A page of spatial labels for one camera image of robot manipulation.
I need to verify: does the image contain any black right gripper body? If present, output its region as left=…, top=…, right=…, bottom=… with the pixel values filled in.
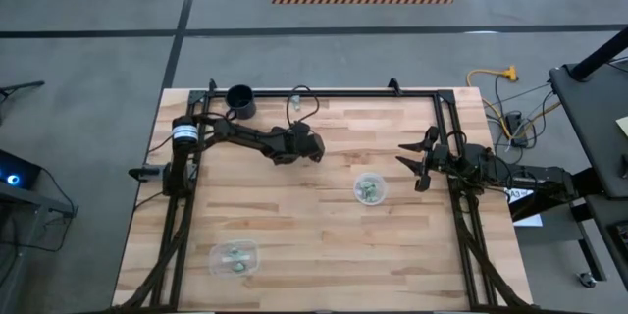
left=415, top=126, right=450, bottom=193

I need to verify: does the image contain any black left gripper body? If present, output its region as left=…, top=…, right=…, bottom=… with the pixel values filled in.
left=272, top=122, right=327, bottom=166

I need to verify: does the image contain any round clear plastic bowl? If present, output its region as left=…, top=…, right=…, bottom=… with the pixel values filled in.
left=352, top=172, right=389, bottom=206

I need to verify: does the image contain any dark blue enamel mug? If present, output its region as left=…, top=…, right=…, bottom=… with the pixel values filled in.
left=224, top=83, right=258, bottom=121

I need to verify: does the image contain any black power strip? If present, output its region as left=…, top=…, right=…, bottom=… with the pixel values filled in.
left=504, top=111, right=530, bottom=148

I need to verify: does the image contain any white printed paper sheet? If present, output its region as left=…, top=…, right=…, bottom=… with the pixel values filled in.
left=503, top=186, right=545, bottom=229

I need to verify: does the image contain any rectangular clear plastic container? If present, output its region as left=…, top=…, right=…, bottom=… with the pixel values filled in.
left=207, top=238, right=262, bottom=280

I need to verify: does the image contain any black desk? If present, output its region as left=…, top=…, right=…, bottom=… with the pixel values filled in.
left=548, top=61, right=628, bottom=200

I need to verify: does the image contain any black wheeled stand base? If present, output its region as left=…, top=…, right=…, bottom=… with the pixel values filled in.
left=508, top=171, right=609, bottom=289

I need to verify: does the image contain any black pole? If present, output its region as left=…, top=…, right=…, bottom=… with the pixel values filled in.
left=567, top=26, right=628, bottom=83

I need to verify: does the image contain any black device on desk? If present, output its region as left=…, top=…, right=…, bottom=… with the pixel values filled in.
left=606, top=219, right=628, bottom=256

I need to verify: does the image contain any grey metal stand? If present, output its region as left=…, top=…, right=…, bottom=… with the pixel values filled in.
left=0, top=181, right=79, bottom=314

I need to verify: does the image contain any black tripod leg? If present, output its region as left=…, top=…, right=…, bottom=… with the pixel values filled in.
left=0, top=79, right=46, bottom=127

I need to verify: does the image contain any black computer with blue light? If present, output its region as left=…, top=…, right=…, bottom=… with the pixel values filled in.
left=0, top=148, right=43, bottom=190

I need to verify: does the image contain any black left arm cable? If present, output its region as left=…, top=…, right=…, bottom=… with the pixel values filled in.
left=286, top=84, right=321, bottom=127

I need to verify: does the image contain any yellow extension cord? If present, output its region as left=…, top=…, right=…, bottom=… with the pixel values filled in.
left=465, top=65, right=563, bottom=134

